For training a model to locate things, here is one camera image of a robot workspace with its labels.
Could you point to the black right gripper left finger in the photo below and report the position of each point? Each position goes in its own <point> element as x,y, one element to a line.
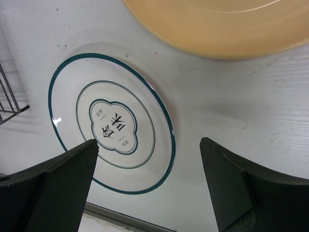
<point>50,196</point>

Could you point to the tan plastic plate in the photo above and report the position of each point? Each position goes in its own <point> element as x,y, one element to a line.
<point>225,29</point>

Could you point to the aluminium table rail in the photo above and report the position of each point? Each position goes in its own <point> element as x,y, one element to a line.
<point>131,222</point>

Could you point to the grey wire dish rack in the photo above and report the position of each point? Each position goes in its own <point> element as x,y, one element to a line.
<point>13,97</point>

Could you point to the white plate green rim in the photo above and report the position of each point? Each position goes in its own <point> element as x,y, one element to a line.
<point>96,96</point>

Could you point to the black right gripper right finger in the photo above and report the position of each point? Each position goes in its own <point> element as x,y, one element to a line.
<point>248,197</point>

